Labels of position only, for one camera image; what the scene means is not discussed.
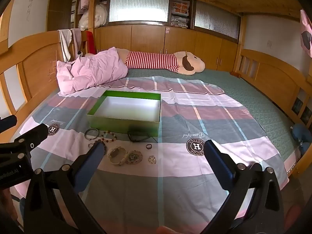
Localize wide frosted glass window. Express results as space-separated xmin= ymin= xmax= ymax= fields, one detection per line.
xmin=109 ymin=0 xmax=169 ymax=23

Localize red hanging garment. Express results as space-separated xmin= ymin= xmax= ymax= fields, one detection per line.
xmin=86 ymin=31 xmax=96 ymax=54

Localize green cardboard box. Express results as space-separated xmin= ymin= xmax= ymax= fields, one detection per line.
xmin=86 ymin=90 xmax=162 ymax=133

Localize white hanging garment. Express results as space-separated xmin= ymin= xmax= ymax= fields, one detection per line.
xmin=58 ymin=29 xmax=73 ymax=63

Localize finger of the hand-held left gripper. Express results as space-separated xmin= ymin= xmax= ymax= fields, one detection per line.
xmin=11 ymin=123 xmax=49 ymax=160
xmin=0 ymin=115 xmax=18 ymax=133

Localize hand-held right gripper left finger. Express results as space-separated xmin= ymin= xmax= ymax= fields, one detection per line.
xmin=23 ymin=141 xmax=108 ymax=234

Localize plaid bed sheet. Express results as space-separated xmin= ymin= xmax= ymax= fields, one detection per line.
xmin=13 ymin=76 xmax=286 ymax=234

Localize green bedspread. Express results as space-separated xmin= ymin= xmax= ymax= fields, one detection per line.
xmin=105 ymin=68 xmax=301 ymax=161

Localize wooden wall cabinet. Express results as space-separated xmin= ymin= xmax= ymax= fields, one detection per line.
xmin=46 ymin=0 xmax=242 ymax=72

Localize silver metal bangle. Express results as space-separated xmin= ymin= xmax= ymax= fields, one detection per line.
xmin=84 ymin=128 xmax=99 ymax=141

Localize striped plush toy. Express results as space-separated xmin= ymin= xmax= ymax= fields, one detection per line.
xmin=85 ymin=50 xmax=205 ymax=76

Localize wooden headboard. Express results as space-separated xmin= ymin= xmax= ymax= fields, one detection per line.
xmin=0 ymin=30 xmax=81 ymax=142

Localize white bedding bags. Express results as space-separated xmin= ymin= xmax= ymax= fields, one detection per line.
xmin=78 ymin=1 xmax=109 ymax=29

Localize stack of folded bedding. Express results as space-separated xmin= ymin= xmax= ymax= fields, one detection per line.
xmin=170 ymin=1 xmax=191 ymax=29

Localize pink printed cloth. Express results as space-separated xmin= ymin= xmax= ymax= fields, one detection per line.
xmin=300 ymin=9 xmax=312 ymax=57

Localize narrow frosted glass window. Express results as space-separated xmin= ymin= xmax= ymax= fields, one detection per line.
xmin=195 ymin=0 xmax=241 ymax=40

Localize pink duvet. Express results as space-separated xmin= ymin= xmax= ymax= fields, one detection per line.
xmin=56 ymin=47 xmax=129 ymax=96

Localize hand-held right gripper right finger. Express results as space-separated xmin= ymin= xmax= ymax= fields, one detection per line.
xmin=203 ymin=140 xmax=286 ymax=234

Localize wooden footboard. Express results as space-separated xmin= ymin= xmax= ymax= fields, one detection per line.
xmin=238 ymin=49 xmax=312 ymax=178

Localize pink hanging garment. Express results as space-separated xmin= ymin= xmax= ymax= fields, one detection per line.
xmin=70 ymin=28 xmax=82 ymax=54

